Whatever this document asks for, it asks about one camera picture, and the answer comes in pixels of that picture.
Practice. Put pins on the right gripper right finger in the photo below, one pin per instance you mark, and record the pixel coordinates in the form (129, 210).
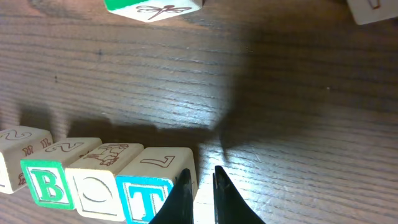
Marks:
(229, 206)

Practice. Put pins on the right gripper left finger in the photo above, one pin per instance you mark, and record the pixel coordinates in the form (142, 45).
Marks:
(178, 207)

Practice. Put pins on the blue T block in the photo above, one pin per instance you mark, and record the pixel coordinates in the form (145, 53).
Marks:
(145, 183)

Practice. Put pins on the yellow O block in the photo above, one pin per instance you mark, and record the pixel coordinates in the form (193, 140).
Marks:
(92, 180)
(17, 143)

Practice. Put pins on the green B block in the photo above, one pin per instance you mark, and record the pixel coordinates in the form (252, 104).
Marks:
(44, 171)

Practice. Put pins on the green 4 block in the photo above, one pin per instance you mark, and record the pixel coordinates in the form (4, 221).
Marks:
(152, 10)

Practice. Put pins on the green J block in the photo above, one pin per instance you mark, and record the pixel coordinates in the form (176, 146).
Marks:
(369, 11)

